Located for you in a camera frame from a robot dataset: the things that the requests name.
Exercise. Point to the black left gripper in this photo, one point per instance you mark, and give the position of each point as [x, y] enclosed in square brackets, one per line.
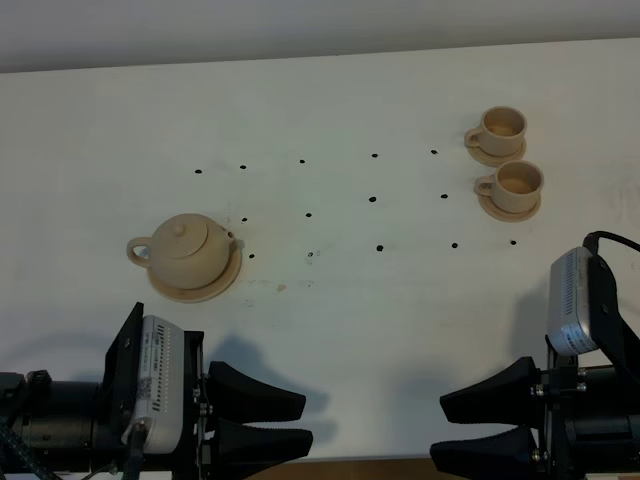
[238, 451]

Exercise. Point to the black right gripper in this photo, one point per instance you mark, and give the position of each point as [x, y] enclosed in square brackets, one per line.
[592, 405]

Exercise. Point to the beige ceramic teapot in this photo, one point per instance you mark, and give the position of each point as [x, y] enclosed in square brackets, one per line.
[187, 251]

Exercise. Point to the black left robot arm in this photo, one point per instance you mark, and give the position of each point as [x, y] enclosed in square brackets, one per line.
[49, 428]

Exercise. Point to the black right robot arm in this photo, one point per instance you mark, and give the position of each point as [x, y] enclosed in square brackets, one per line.
[565, 422]

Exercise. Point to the beige teapot saucer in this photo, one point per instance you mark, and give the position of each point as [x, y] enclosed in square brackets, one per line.
[215, 288]

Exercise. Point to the near beige cup saucer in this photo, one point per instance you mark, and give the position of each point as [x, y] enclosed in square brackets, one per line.
[492, 210]

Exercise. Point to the beige cup saucer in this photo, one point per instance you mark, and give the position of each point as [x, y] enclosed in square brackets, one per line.
[495, 161]
[492, 210]

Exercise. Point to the near beige teacup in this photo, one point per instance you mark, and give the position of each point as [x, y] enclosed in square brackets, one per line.
[514, 187]

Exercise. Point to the beige teacup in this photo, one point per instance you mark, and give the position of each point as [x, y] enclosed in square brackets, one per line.
[500, 132]
[514, 187]

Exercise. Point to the far beige cup saucer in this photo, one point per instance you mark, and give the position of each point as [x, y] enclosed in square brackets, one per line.
[495, 161]

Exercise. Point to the far beige teacup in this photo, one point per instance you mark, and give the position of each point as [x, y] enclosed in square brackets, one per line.
[500, 132]

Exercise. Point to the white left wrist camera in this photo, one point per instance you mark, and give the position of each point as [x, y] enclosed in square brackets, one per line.
[160, 385]

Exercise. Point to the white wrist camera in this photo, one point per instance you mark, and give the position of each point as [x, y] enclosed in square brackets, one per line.
[160, 385]
[568, 325]

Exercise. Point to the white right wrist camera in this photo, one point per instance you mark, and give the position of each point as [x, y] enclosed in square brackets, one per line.
[568, 325]

